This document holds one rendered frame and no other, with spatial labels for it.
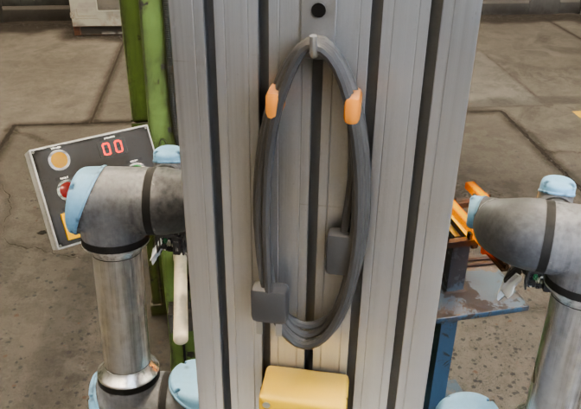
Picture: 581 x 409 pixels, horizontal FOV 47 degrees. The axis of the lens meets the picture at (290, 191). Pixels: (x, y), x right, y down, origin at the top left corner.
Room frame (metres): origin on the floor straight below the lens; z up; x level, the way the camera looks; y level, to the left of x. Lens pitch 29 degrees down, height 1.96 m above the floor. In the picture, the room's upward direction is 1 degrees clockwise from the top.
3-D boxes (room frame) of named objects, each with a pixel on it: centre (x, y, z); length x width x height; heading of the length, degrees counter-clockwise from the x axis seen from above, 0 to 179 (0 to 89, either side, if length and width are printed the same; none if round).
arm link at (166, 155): (1.43, 0.29, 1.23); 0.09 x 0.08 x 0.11; 179
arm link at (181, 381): (0.94, 0.17, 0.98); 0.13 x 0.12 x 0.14; 89
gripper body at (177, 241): (1.43, 0.29, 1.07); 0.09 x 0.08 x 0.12; 171
